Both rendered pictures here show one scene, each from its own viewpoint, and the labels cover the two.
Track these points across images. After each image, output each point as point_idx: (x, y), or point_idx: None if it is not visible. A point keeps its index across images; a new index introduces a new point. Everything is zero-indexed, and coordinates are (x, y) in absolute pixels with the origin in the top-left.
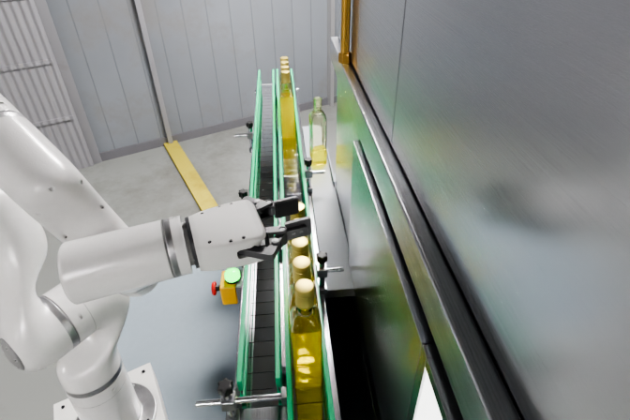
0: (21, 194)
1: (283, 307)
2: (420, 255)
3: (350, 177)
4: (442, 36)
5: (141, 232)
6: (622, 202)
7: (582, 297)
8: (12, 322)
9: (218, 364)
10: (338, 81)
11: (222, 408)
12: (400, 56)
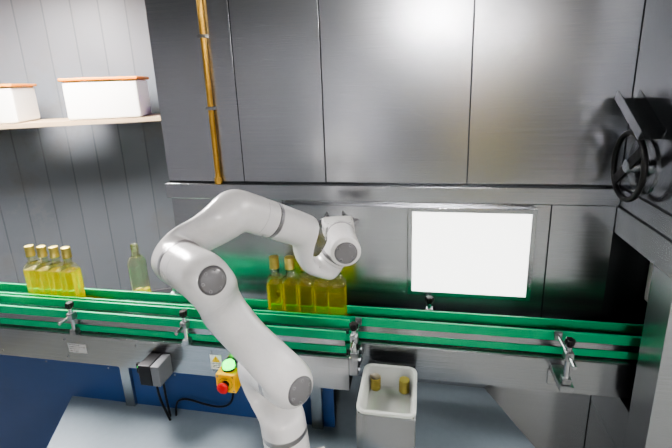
0: (316, 227)
1: None
2: (389, 187)
3: (243, 253)
4: (363, 125)
5: (342, 225)
6: (443, 126)
7: (444, 145)
8: (294, 359)
9: (257, 445)
10: (213, 198)
11: (357, 340)
12: (325, 144)
